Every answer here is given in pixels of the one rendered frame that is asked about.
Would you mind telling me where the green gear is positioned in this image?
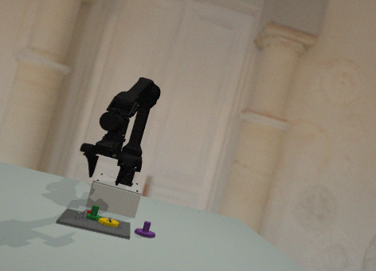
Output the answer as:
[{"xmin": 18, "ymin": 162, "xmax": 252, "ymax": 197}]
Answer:
[{"xmin": 86, "ymin": 205, "xmax": 102, "ymax": 221}]

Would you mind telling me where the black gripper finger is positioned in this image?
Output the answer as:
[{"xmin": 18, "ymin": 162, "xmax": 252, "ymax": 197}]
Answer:
[
  {"xmin": 83, "ymin": 153, "xmax": 99, "ymax": 178},
  {"xmin": 116, "ymin": 164, "xmax": 135, "ymax": 186}
]

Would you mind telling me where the purple gear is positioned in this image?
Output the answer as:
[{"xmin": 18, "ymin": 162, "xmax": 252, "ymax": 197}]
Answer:
[{"xmin": 135, "ymin": 222, "xmax": 155, "ymax": 238}]

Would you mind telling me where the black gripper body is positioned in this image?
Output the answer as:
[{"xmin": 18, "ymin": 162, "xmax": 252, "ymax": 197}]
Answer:
[{"xmin": 80, "ymin": 132, "xmax": 140, "ymax": 167}]

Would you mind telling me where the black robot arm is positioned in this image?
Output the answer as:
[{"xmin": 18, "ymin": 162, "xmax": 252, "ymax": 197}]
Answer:
[{"xmin": 94, "ymin": 77, "xmax": 161, "ymax": 187}]

